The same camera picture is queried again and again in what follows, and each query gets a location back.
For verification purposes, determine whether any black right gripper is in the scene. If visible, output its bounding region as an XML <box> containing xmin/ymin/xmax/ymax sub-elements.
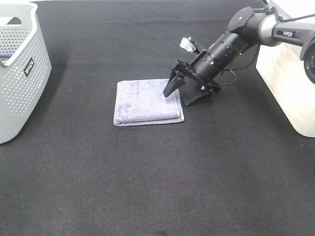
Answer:
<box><xmin>163</xmin><ymin>50</ymin><xmax>221</xmax><ymax>106</ymax></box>

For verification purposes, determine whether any lavender towel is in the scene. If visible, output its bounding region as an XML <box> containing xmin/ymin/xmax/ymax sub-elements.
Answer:
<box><xmin>113</xmin><ymin>79</ymin><xmax>185</xmax><ymax>127</ymax></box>

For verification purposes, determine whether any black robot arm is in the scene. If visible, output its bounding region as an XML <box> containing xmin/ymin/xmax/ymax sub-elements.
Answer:
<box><xmin>163</xmin><ymin>7</ymin><xmax>315</xmax><ymax>105</ymax></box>

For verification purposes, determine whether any white storage box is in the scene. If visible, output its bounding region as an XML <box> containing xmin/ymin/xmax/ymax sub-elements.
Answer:
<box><xmin>256</xmin><ymin>0</ymin><xmax>315</xmax><ymax>137</ymax></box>

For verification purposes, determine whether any black basket label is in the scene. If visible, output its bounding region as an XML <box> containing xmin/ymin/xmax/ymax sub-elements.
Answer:
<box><xmin>24</xmin><ymin>58</ymin><xmax>35</xmax><ymax>77</ymax></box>

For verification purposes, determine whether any grey perforated laundry basket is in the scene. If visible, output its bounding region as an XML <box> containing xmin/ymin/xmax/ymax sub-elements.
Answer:
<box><xmin>0</xmin><ymin>0</ymin><xmax>52</xmax><ymax>144</ymax></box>

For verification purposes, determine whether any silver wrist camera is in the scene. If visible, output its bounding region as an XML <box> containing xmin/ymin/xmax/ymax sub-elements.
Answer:
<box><xmin>180</xmin><ymin>37</ymin><xmax>200</xmax><ymax>55</ymax></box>

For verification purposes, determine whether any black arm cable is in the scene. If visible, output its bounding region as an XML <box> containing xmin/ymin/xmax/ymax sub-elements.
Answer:
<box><xmin>220</xmin><ymin>45</ymin><xmax>261</xmax><ymax>87</ymax></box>

